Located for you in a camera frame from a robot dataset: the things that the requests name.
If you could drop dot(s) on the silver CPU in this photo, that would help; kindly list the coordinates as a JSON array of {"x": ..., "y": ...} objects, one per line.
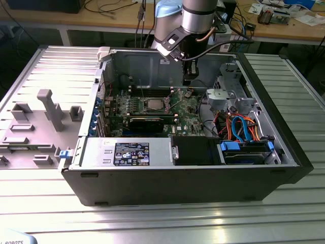
[{"x": 154, "y": 104}]

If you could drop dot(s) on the hard disk in blue carrier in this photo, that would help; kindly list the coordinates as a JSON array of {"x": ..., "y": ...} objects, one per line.
[{"x": 243, "y": 156}]

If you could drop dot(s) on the wooden desk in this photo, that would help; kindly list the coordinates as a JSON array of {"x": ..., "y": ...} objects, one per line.
[{"x": 76, "y": 19}]

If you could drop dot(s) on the black box on desk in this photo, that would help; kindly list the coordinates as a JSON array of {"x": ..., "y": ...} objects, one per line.
[{"x": 45, "y": 6}]

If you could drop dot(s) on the white label box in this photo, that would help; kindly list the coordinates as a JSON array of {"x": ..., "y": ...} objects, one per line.
[{"x": 225, "y": 47}]

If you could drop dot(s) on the black PC case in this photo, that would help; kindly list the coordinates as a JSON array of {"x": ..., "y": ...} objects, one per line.
[{"x": 177, "y": 185}]

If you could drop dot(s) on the small black adapter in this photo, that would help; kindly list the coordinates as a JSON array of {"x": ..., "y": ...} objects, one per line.
[{"x": 251, "y": 26}]

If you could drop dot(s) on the black graphics card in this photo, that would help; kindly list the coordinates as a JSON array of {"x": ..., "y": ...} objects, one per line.
[{"x": 147, "y": 125}]

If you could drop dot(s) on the blue card retention clip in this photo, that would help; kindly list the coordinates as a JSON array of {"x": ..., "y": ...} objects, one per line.
[
  {"x": 91, "y": 131},
  {"x": 95, "y": 113},
  {"x": 93, "y": 122},
  {"x": 97, "y": 103}
]

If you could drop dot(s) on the blue plastic clip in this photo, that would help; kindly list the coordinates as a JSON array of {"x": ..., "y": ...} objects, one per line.
[{"x": 64, "y": 154}]

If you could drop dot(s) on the blue box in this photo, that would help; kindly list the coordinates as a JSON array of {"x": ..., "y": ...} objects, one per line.
[{"x": 299, "y": 3}]

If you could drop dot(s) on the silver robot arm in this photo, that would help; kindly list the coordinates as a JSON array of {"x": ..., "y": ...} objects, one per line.
[{"x": 198, "y": 17}]

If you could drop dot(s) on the silver latch bracket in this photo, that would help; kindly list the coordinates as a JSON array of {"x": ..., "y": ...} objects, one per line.
[{"x": 175, "y": 152}]

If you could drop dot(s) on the white papers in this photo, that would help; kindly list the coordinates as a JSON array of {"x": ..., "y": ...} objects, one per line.
[{"x": 308, "y": 20}]

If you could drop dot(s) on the grey parts rack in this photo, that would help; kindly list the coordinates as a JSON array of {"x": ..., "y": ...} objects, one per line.
[{"x": 38, "y": 137}]

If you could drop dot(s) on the white paper pack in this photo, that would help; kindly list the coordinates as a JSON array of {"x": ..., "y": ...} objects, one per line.
[{"x": 255, "y": 8}]

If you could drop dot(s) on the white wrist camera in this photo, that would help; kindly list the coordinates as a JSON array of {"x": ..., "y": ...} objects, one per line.
[{"x": 172, "y": 40}]

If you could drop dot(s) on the round coin battery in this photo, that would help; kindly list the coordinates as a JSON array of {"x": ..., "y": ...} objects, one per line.
[{"x": 187, "y": 94}]

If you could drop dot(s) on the small brown device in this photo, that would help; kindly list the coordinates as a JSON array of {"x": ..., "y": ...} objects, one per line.
[{"x": 265, "y": 16}]

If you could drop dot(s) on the black computer tower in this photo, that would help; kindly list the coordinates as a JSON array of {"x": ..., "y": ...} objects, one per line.
[{"x": 230, "y": 12}]

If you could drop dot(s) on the small metal box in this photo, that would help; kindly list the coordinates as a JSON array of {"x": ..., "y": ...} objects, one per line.
[{"x": 281, "y": 17}]

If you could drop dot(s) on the green motherboard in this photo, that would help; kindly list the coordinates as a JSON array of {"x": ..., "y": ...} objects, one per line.
[{"x": 186, "y": 111}]

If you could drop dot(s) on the grey metal drive cage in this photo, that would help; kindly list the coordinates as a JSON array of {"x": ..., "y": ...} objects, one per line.
[{"x": 221, "y": 95}]

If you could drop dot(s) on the silver power supply unit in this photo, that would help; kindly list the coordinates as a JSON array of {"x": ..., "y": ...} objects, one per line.
[{"x": 96, "y": 152}]

